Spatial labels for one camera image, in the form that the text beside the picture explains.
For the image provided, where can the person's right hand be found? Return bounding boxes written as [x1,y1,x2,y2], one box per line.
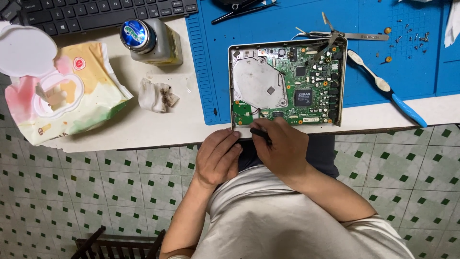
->
[249,117,310,183]

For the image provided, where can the person's left hand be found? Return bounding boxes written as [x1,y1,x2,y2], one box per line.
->
[195,128,244,189]

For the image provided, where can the black hand tool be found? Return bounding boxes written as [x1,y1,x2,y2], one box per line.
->
[250,128,273,146]

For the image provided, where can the person's dark trousers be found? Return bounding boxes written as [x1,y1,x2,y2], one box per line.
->
[235,134,340,179]

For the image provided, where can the green circuit board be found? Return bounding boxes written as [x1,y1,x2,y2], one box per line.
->
[233,42,344,126]

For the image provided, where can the person's white shirt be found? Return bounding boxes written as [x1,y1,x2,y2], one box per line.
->
[190,165,416,259]

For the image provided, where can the silver metal drive cover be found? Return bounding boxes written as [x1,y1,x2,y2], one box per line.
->
[232,56,289,102]

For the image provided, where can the open silver device case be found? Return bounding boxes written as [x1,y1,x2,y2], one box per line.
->
[228,36,348,130]

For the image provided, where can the dirty crumpled white tissue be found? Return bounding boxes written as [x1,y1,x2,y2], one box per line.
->
[138,77,180,113]

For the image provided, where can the white and blue toothbrush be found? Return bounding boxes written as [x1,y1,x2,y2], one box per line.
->
[347,50,428,129]

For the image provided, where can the blue silicone work mat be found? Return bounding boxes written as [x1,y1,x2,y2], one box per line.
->
[185,0,460,126]

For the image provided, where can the glass bottle with blue cap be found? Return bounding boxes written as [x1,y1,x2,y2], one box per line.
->
[119,18,183,67]

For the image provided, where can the dark wooden rack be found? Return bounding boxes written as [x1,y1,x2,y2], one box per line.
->
[70,225,166,259]

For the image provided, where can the silver metal tweezers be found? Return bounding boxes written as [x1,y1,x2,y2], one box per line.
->
[312,32,390,41]

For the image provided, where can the pastel wet wipes packet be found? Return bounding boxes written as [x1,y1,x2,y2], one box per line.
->
[0,22,134,147]

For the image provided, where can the black tweezers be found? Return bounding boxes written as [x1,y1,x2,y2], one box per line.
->
[211,0,278,25]

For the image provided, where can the scattered small screws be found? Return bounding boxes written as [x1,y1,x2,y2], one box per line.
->
[395,19,431,55]

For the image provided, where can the black computer keyboard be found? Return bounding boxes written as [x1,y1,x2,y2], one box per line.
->
[0,0,199,37]

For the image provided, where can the white cloth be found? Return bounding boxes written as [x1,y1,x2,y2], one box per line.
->
[444,0,460,48]

